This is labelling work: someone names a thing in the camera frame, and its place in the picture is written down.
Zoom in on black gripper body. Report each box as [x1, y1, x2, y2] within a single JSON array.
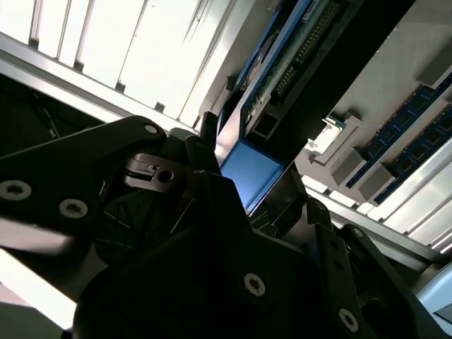
[[72, 218, 329, 339]]

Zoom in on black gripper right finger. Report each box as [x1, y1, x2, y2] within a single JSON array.
[[278, 160, 428, 339]]

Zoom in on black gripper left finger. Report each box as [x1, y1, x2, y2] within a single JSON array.
[[0, 111, 319, 312]]

